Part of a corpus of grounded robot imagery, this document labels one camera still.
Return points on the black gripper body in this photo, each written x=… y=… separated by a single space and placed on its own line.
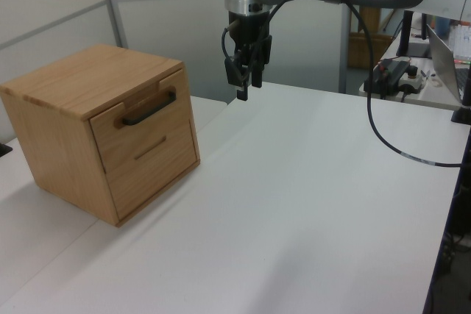
x=248 y=32

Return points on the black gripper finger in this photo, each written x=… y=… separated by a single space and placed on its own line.
x=241 y=82
x=257 y=78

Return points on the wooden drawer with groove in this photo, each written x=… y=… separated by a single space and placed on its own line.
x=154 y=178

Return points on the wooden two-drawer cabinet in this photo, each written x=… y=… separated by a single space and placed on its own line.
x=73 y=78

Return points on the brown wooden furniture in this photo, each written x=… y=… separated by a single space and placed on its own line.
x=368 y=45

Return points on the black electronics box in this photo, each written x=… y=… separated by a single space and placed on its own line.
x=386 y=75

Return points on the grey emergency stop button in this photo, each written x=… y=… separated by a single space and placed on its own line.
x=411 y=80

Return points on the black monitor stand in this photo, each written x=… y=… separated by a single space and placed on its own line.
x=406 y=34

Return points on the grey side desk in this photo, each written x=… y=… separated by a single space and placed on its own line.
x=430 y=97

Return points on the open grey laptop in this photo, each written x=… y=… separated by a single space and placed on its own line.
x=447 y=60

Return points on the blue cup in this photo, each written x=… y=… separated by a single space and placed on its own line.
x=443 y=29

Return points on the black flat clamp base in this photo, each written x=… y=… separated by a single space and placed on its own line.
x=4 y=149

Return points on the grey vertical post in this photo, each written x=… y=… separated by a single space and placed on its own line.
x=344 y=49

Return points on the grey partition post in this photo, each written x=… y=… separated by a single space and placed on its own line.
x=112 y=1

